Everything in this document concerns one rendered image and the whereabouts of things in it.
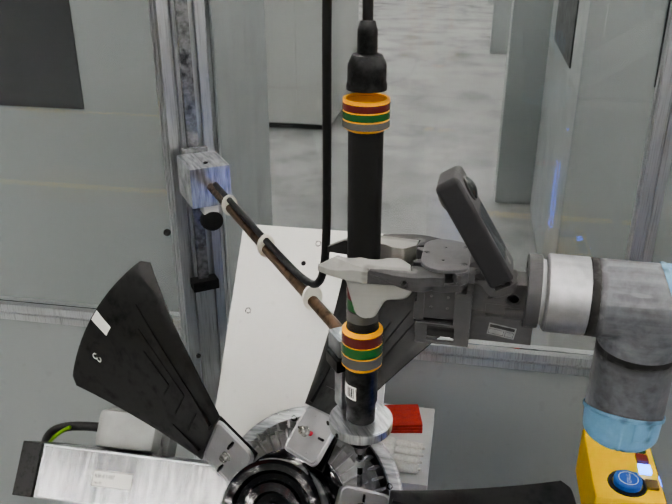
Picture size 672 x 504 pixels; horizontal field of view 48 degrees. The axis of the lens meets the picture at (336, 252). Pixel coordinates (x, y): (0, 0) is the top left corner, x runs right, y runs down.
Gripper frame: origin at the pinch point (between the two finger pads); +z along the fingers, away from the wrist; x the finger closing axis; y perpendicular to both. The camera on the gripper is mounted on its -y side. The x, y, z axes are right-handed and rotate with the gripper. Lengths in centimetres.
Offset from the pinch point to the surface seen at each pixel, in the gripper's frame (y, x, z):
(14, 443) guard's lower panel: 95, 67, 99
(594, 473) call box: 45, 27, -34
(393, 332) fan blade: 15.9, 12.2, -4.7
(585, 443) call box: 46, 35, -33
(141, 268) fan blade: 10.3, 11.6, 27.6
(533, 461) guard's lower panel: 81, 72, -30
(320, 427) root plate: 26.3, 5.4, 2.9
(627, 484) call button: 44, 25, -38
